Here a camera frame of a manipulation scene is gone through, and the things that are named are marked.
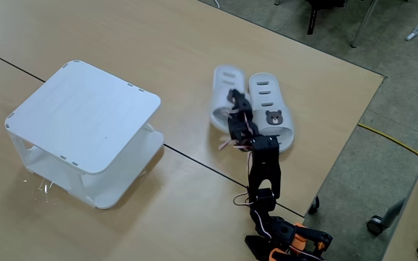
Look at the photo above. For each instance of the white two-tier plastic box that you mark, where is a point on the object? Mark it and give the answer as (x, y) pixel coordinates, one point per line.
(85, 112)

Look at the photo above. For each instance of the black table caster wheel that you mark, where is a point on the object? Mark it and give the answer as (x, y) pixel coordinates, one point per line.
(314, 204)

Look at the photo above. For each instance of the grey chair base leg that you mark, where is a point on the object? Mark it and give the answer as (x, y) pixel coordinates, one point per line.
(394, 214)

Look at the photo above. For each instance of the black chair leg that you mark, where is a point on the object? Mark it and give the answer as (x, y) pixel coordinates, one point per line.
(312, 18)

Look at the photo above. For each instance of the white bear slipper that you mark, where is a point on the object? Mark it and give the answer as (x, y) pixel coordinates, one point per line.
(227, 78)
(267, 94)

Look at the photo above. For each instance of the black chair caster wheel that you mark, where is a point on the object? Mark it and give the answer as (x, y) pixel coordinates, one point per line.
(375, 224)

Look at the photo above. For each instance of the metal chair leg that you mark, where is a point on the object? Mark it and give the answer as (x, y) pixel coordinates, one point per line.
(363, 23)

